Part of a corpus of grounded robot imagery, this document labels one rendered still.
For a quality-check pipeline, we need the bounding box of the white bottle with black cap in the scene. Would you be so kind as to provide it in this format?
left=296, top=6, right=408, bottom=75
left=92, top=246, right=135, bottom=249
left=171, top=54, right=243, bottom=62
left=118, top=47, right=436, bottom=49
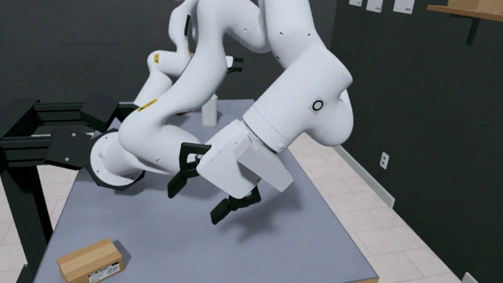
left=202, top=94, right=218, bottom=126

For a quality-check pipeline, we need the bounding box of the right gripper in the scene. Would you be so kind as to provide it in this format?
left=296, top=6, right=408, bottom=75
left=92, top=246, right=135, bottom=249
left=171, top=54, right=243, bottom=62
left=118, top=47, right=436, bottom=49
left=167, top=119, right=262, bottom=225

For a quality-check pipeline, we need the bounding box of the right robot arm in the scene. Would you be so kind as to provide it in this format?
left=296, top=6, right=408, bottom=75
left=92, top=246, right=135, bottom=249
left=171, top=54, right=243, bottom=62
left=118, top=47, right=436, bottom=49
left=91, top=0, right=353, bottom=192

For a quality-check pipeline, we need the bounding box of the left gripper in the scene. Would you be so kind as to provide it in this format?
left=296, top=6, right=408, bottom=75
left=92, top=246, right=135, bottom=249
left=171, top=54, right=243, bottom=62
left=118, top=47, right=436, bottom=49
left=226, top=55, right=243, bottom=73

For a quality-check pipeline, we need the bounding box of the brown cardboard box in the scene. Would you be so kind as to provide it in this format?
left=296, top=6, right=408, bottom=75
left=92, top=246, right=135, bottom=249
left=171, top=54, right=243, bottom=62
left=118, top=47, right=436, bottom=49
left=57, top=238, right=124, bottom=283

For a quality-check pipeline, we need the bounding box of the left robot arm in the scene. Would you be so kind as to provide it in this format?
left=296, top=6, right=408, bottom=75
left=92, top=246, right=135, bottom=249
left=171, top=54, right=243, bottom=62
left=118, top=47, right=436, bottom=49
left=134, top=0, right=199, bottom=106

